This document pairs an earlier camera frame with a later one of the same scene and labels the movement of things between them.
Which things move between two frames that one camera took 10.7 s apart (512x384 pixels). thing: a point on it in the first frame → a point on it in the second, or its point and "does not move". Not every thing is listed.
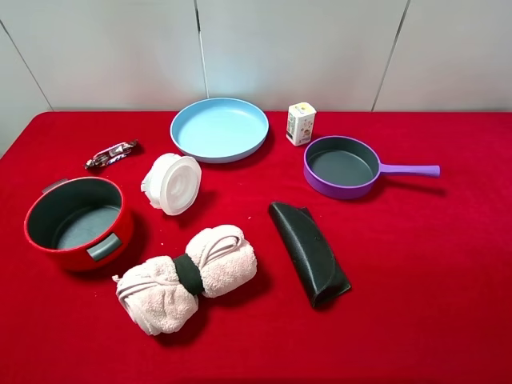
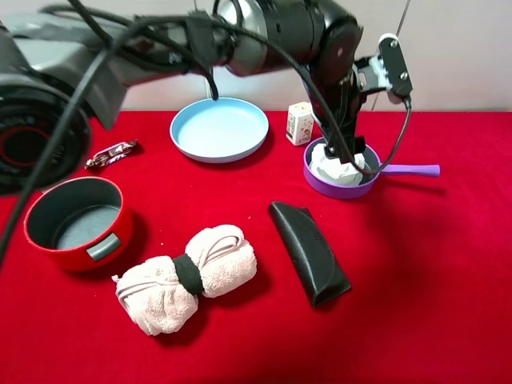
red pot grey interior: [82, 223] does not move
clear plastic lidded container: [172, 183] → [333, 170]
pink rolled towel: [156, 298] does not move
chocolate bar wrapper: [111, 154] does not move
